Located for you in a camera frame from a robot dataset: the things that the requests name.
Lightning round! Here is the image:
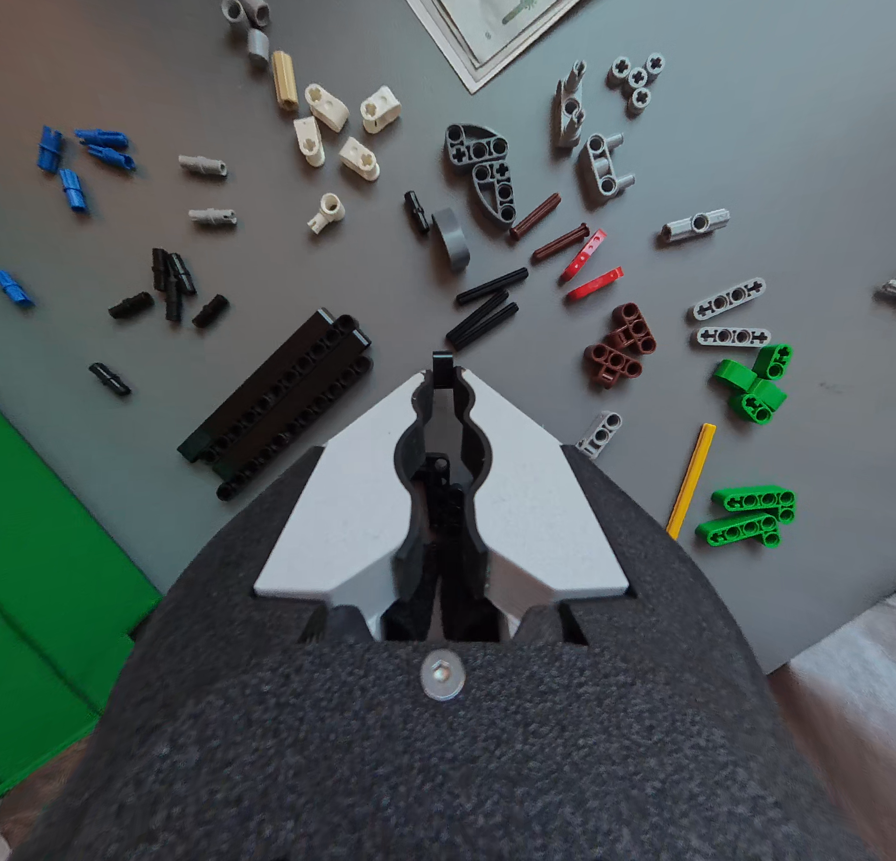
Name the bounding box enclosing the lego instruction booklet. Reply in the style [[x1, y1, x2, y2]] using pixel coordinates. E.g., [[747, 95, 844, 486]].
[[381, 0, 620, 94]]

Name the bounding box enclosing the grey curved lego piece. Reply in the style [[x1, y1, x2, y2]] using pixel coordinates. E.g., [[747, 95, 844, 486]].
[[430, 207, 471, 273]]

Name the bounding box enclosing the red lego piece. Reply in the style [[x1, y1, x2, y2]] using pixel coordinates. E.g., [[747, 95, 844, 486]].
[[566, 266, 624, 302], [559, 229, 609, 283]]

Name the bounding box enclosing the white lego axle connector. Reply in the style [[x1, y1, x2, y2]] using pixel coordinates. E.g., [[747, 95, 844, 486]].
[[304, 83, 350, 133], [360, 86, 402, 134], [339, 137, 381, 181], [293, 116, 326, 168]]

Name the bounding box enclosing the thin grey lego liftarm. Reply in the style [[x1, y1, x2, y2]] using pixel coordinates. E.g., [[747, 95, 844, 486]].
[[696, 326, 771, 347], [693, 278, 767, 322]]

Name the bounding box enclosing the long black lego beam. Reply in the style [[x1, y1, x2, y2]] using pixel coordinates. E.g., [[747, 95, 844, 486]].
[[216, 356, 374, 502], [177, 308, 337, 463], [199, 315, 372, 480]]

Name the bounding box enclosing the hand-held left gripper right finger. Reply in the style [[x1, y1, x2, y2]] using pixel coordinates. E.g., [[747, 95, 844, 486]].
[[454, 368, 631, 641]]

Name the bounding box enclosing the dark grey curved lego liftarm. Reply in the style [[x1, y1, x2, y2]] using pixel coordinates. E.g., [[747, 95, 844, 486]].
[[444, 123, 510, 174], [470, 161, 519, 229]]

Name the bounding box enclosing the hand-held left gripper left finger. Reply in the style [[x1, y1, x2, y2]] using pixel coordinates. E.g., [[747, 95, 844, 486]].
[[253, 370, 438, 641]]

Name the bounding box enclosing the short grey lego beam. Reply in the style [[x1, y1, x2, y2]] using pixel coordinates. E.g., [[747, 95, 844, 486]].
[[575, 411, 623, 458]]

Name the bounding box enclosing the green lego connector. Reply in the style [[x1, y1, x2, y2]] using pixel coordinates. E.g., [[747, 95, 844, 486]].
[[728, 378, 788, 426], [752, 343, 794, 381], [713, 359, 760, 392]]

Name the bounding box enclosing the grey lego axle connector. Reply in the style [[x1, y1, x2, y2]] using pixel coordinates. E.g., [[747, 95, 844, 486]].
[[660, 208, 731, 245]]

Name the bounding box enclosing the grey lego liftarm with pins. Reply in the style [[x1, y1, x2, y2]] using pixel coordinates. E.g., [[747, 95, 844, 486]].
[[556, 60, 588, 150], [578, 132, 637, 201]]

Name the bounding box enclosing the brown lego axle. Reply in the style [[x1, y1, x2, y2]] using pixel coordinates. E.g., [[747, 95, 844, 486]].
[[532, 222, 590, 264], [509, 193, 562, 241]]

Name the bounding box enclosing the yellow lego axle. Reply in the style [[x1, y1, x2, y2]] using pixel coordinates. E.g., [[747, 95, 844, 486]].
[[665, 423, 718, 542]]

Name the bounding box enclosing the tan lego pin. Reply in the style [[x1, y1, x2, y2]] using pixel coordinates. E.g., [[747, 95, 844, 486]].
[[271, 51, 300, 112]]

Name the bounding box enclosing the black lego axle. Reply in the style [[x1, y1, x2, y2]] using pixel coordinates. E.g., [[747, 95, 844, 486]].
[[446, 289, 511, 340], [455, 267, 530, 307], [448, 303, 519, 353]]

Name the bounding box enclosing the brown lego liftarm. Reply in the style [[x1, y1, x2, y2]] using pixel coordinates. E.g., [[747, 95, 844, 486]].
[[605, 303, 658, 354], [583, 343, 644, 388]]

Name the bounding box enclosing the green mat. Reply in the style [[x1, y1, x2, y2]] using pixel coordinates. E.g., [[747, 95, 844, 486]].
[[0, 410, 163, 799]]

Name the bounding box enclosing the green lego beam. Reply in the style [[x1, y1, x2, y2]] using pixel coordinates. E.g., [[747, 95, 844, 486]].
[[711, 486, 797, 525], [695, 513, 782, 549]]

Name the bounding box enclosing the white lego ball socket connector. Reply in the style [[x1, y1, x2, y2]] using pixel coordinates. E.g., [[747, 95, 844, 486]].
[[307, 193, 345, 235]]

